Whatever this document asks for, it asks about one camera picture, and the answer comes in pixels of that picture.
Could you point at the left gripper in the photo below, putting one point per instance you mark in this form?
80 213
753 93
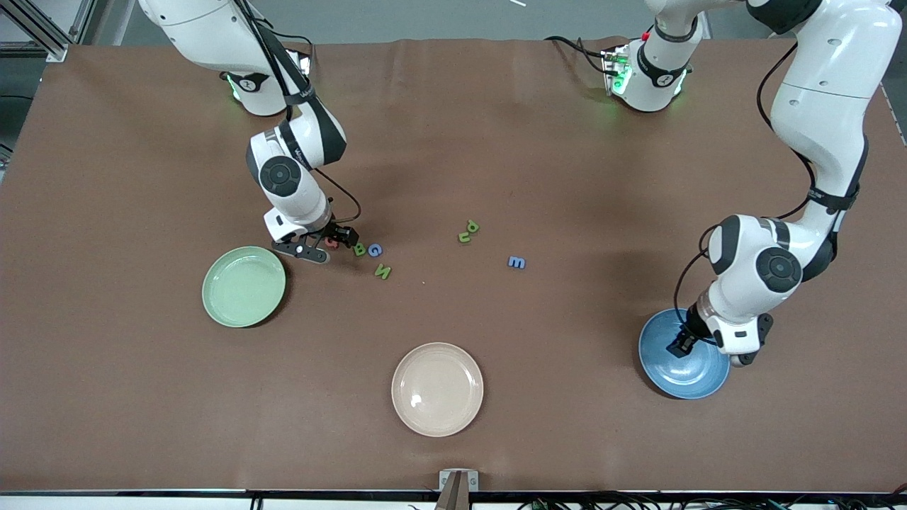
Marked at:
689 336

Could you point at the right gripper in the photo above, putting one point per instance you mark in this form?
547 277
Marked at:
339 233

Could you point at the blue foam letter G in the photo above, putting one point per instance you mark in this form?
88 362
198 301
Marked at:
370 249

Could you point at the green foam letter N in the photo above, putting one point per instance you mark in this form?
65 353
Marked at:
382 272

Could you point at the green foam letter p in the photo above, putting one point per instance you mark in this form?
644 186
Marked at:
475 224

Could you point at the blue foam letter m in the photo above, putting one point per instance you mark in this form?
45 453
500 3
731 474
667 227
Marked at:
517 259

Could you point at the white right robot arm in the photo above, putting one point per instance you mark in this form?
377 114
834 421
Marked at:
205 28

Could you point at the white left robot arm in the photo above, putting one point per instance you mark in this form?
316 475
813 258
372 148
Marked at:
829 85

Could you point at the blue plate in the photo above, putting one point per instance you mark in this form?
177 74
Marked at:
666 375

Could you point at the green plate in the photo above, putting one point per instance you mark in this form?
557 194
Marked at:
241 290

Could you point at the beige plate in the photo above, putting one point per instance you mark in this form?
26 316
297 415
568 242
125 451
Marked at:
437 389

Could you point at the brown table mat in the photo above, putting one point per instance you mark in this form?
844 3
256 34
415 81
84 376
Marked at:
496 142

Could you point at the grey metal mounting bracket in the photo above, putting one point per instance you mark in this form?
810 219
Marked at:
473 482

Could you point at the aluminium frame profile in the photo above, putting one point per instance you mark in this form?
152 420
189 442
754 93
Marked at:
57 51

